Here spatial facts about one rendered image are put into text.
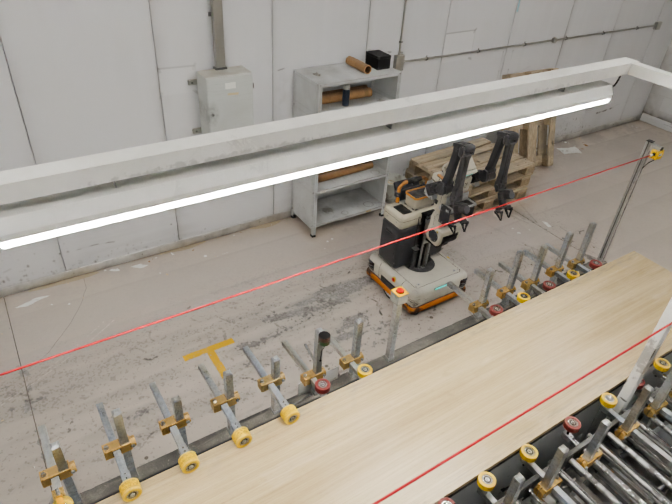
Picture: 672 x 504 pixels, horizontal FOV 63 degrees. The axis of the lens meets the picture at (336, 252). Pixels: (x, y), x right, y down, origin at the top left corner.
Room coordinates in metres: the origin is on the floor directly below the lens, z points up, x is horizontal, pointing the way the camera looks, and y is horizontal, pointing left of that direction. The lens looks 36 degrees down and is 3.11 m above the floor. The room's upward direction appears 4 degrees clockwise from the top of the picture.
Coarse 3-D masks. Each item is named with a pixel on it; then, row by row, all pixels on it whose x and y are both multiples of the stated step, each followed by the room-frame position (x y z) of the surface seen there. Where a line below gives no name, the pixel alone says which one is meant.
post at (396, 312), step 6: (396, 306) 2.31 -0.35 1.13; (396, 312) 2.30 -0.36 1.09; (396, 318) 2.30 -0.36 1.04; (390, 324) 2.33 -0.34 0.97; (396, 324) 2.31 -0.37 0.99; (390, 330) 2.32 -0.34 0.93; (396, 330) 2.31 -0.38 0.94; (390, 336) 2.31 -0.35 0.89; (396, 336) 2.32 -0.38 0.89; (390, 342) 2.31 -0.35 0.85; (390, 348) 2.30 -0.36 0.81; (384, 354) 2.33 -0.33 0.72; (390, 354) 2.30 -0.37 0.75; (390, 360) 2.30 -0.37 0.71
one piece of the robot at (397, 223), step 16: (384, 208) 3.93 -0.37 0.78; (400, 208) 3.90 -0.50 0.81; (432, 208) 3.94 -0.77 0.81; (384, 224) 3.91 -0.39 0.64; (400, 224) 3.75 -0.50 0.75; (416, 224) 3.84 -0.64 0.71; (384, 240) 3.88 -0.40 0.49; (416, 240) 3.85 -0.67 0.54; (384, 256) 3.86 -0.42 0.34; (400, 256) 3.77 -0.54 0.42; (416, 256) 3.78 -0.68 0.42
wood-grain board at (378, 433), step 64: (640, 256) 3.32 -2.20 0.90; (512, 320) 2.52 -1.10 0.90; (576, 320) 2.56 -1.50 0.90; (640, 320) 2.61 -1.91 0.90; (384, 384) 1.94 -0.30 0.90; (448, 384) 1.98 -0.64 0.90; (512, 384) 2.01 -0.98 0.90; (576, 384) 2.04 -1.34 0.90; (256, 448) 1.51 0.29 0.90; (320, 448) 1.53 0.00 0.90; (384, 448) 1.56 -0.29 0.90; (448, 448) 1.58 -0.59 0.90; (512, 448) 1.61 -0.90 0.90
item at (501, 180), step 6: (504, 138) 3.63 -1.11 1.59; (504, 144) 3.62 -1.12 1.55; (510, 144) 3.61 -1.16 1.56; (504, 150) 3.65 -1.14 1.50; (510, 150) 3.62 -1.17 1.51; (504, 156) 3.64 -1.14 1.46; (510, 156) 3.63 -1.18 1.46; (504, 162) 3.62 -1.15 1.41; (504, 168) 3.62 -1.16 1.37; (498, 174) 3.64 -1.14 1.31; (504, 174) 3.61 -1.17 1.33; (498, 180) 3.62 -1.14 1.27; (504, 180) 3.62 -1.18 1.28; (504, 186) 3.63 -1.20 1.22
